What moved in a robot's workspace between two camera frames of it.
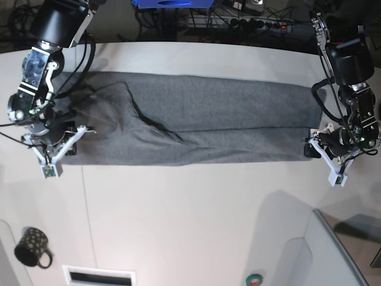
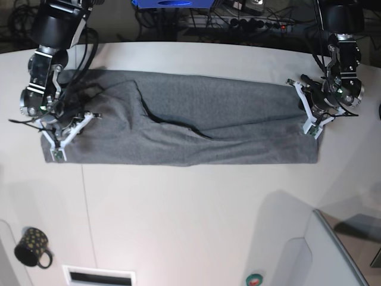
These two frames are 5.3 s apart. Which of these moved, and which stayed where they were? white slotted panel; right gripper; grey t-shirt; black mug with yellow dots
Moved: right gripper
Stayed: black mug with yellow dots; white slotted panel; grey t-shirt
